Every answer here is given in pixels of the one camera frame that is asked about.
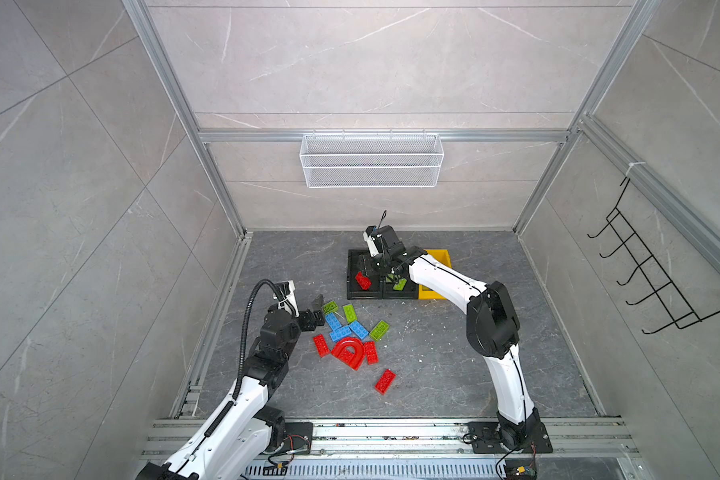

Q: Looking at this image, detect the green lego brick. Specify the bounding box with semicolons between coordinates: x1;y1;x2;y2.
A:
343;304;357;324
393;278;407;291
370;321;390;342
323;301;339;314

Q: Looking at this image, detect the red lego brick diagonal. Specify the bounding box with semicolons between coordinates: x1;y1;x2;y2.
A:
374;369;396;395
355;271;372;291

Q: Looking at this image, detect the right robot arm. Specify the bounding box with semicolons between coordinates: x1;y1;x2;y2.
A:
363;225;541;451

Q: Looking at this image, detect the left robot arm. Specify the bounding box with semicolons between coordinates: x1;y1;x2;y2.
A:
136;296;325;479

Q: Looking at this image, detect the blue lego brick upper left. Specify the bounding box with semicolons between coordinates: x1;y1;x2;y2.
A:
325;313;343;331

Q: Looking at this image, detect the red lego brick far left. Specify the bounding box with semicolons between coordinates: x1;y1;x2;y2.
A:
312;334;331;358

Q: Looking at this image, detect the blue lego brick flat left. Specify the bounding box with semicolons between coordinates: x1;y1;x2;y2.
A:
330;326;352;342

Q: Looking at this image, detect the green lego brick upright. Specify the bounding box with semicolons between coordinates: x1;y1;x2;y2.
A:
343;304;357;324

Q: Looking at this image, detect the black two-compartment tray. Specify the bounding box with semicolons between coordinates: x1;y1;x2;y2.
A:
346;249;419;300

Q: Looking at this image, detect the red arch lego piece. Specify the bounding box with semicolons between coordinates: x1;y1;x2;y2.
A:
332;337;365;371

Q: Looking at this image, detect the blue lego brick centre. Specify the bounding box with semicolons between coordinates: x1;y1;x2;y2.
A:
348;320;369;340

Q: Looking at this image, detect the yellow plastic bin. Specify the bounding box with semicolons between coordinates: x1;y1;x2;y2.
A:
418;249;452;300

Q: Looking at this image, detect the red lego brick beside arch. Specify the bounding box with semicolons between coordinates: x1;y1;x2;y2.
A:
363;341;379;365

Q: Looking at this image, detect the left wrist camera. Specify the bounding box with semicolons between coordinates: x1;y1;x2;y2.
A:
275;280;298;318

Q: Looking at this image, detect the black corrugated cable hose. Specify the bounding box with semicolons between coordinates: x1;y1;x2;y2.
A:
232;278;284;391

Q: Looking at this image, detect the white wire mesh basket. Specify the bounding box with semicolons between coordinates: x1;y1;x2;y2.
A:
299;133;445;188

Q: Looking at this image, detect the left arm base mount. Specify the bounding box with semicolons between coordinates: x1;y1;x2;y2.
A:
264;422;314;455

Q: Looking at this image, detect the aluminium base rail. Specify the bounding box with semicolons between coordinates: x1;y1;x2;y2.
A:
140;417;643;480

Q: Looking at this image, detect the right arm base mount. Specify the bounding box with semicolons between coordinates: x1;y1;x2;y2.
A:
461;421;554;454

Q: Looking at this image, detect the black wire hook rack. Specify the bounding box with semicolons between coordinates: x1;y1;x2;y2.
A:
587;178;720;335

